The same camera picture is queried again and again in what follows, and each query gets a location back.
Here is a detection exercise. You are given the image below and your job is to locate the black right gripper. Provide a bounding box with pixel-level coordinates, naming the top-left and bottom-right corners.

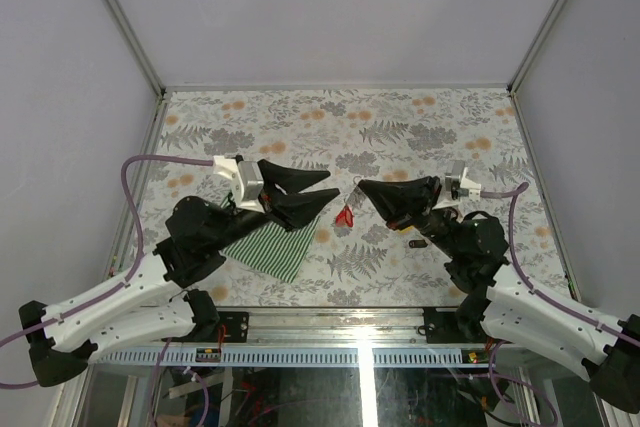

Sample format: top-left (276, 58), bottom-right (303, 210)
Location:
top-left (359, 176), bottom-right (463, 259)

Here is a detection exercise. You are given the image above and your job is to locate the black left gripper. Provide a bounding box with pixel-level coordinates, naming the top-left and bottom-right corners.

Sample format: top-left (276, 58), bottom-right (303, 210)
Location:
top-left (213, 162), bottom-right (342, 253)

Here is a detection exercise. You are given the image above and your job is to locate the red keyring fob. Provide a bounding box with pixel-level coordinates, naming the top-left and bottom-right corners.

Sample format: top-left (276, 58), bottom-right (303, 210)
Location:
top-left (335, 205), bottom-right (354, 228)

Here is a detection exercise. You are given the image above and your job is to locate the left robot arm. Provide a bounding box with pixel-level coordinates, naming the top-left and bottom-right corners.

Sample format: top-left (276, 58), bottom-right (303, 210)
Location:
top-left (19, 156), bottom-right (339, 387)

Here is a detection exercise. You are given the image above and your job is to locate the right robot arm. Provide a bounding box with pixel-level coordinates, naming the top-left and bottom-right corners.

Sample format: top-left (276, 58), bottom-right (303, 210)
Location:
top-left (358, 175), bottom-right (639, 414)

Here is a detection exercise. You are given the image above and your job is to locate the green striped cloth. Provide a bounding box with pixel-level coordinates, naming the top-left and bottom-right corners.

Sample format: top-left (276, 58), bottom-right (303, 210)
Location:
top-left (222, 219), bottom-right (318, 283)

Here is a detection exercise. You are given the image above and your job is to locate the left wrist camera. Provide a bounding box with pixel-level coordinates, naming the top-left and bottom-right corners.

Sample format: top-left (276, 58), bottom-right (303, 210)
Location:
top-left (213, 156), bottom-right (265, 213)

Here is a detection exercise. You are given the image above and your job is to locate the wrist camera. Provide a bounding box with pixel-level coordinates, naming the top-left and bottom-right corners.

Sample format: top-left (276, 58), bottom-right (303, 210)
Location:
top-left (444, 160), bottom-right (482, 201)
top-left (213, 156), bottom-right (265, 213)

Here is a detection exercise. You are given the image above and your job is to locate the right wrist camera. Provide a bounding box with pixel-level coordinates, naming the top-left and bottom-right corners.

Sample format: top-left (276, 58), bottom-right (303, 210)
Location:
top-left (444, 160), bottom-right (482, 201)

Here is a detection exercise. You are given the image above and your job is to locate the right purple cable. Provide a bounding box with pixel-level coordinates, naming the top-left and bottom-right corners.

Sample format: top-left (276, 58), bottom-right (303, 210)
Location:
top-left (477, 181), bottom-right (640, 427)

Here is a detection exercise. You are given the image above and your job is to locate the purple cable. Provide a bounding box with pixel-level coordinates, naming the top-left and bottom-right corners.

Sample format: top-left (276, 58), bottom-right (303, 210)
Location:
top-left (0, 154), bottom-right (216, 391)
top-left (477, 181), bottom-right (640, 427)

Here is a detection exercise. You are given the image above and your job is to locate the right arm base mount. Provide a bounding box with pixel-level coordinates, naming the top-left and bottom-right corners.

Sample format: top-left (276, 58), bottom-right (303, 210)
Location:
top-left (416, 307), bottom-right (472, 344)

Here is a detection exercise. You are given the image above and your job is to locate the aluminium front rail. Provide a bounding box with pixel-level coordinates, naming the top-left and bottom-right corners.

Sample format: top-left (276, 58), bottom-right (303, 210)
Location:
top-left (119, 304), bottom-right (612, 348)

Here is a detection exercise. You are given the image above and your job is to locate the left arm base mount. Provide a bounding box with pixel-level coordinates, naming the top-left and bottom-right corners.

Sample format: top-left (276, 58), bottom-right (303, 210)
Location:
top-left (218, 311), bottom-right (250, 345)

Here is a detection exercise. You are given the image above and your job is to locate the slotted cable duct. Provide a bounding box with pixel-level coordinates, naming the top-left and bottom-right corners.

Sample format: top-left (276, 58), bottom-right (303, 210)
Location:
top-left (94, 349), bottom-right (464, 367)

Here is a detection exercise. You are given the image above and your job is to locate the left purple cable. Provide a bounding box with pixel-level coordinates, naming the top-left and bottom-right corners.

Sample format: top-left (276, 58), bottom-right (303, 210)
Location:
top-left (0, 154), bottom-right (216, 391)

